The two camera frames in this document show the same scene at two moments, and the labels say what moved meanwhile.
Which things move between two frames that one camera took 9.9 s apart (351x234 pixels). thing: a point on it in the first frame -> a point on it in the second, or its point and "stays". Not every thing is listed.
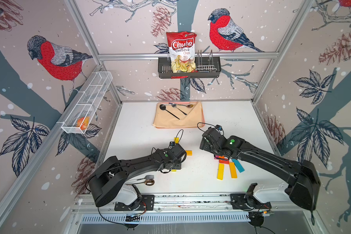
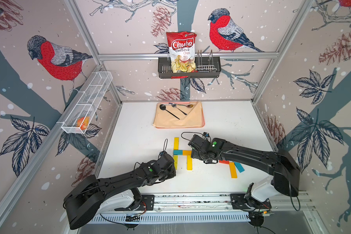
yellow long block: x=220 y=175 -> x=189 y=162
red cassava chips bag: x=182 y=47 stays
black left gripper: x=179 y=166 -> x=173 y=172
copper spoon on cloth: x=188 y=106 stays
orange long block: x=233 y=170 stays
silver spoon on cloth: x=174 y=106 stays
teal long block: x=238 y=165 stays
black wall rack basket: x=205 y=67 stays
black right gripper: x=203 y=145 -> x=193 y=155
